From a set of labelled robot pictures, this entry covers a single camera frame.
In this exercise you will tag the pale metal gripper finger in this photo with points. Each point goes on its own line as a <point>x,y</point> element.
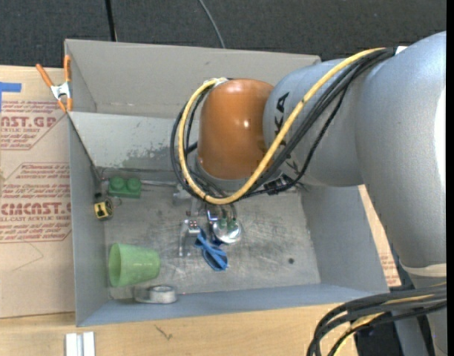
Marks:
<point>181,195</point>
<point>189,236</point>

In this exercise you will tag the shiny silver round object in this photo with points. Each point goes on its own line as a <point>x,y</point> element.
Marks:
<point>227,233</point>

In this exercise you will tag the blue sunglasses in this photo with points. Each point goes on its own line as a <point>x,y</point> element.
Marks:
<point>212,255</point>

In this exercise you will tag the green toy brick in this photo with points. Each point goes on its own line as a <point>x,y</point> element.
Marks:
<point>124,187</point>

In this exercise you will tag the grey metal bin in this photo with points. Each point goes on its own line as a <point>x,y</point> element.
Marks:
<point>256,250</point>

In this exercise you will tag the green plastic cup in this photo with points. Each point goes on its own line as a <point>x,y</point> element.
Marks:
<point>136,265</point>

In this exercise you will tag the grey tape roll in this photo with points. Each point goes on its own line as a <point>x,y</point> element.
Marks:
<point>161,294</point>

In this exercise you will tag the yellow and black tape measure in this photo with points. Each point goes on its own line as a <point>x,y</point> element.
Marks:
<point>102,210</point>

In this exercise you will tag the brown cardboard board red print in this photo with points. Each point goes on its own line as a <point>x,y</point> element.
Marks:
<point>34,198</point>

